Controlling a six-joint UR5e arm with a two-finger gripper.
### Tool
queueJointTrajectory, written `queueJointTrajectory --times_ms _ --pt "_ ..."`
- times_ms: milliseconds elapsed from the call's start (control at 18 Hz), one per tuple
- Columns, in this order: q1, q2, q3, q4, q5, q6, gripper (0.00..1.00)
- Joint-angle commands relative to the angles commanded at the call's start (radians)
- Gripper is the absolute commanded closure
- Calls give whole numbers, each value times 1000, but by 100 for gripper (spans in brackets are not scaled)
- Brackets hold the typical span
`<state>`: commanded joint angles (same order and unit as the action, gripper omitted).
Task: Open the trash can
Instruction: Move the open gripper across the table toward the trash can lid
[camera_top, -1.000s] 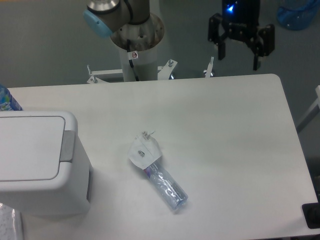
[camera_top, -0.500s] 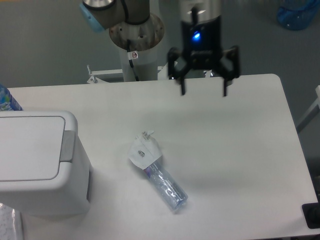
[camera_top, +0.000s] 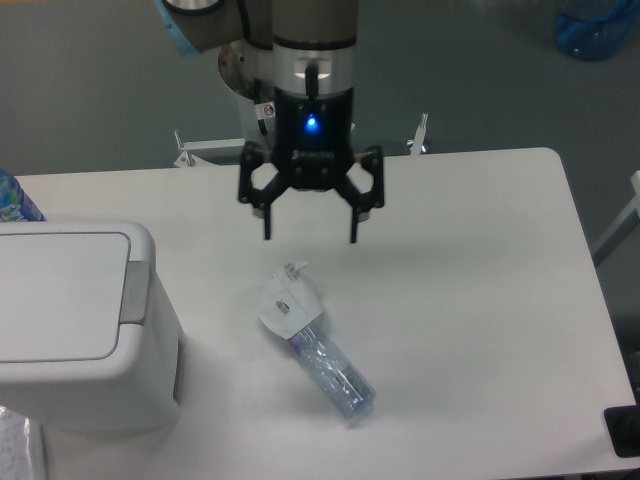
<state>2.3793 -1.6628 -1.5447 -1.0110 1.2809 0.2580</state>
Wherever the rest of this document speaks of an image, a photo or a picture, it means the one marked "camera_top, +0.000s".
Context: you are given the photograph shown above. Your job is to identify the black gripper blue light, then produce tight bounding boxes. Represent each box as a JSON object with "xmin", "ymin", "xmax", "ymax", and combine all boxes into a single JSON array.
[{"xmin": 238, "ymin": 88, "xmax": 385, "ymax": 244}]

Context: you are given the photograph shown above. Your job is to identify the white push-lid trash can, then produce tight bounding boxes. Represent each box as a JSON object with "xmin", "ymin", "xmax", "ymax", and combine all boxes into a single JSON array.
[{"xmin": 1, "ymin": 222, "xmax": 186, "ymax": 431}]

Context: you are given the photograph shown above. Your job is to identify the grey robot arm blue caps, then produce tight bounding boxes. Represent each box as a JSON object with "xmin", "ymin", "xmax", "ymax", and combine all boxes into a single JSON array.
[{"xmin": 156, "ymin": 1, "xmax": 385, "ymax": 242}]

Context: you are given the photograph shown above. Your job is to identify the blue labelled bottle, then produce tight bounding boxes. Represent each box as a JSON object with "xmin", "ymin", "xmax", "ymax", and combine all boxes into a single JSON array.
[{"xmin": 1, "ymin": 169, "xmax": 46, "ymax": 222}]

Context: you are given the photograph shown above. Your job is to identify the blue water jug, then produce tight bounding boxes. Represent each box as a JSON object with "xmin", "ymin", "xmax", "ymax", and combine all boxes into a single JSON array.
[{"xmin": 552, "ymin": 1, "xmax": 639, "ymax": 61}]

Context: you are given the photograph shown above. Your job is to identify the clear speckled plastic bag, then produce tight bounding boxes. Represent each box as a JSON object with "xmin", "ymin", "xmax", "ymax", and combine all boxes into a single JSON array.
[{"xmin": 1, "ymin": 406, "xmax": 48, "ymax": 479}]

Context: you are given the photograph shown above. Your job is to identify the black clamp at table edge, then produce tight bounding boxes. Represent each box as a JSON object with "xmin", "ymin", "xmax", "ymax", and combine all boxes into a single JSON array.
[{"xmin": 604, "ymin": 405, "xmax": 639, "ymax": 458}]

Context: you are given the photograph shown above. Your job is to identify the black cable on pedestal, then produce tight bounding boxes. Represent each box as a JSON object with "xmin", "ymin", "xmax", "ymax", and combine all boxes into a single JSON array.
[{"xmin": 252, "ymin": 77, "xmax": 274, "ymax": 139}]

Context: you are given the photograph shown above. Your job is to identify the white levelling foot bracket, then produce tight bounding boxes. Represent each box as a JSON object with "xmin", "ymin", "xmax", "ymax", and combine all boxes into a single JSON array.
[{"xmin": 406, "ymin": 112, "xmax": 431, "ymax": 156}]

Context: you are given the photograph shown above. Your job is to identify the white frame at right edge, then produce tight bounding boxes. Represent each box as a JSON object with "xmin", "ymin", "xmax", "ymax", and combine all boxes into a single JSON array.
[{"xmin": 591, "ymin": 171, "xmax": 639, "ymax": 267}]

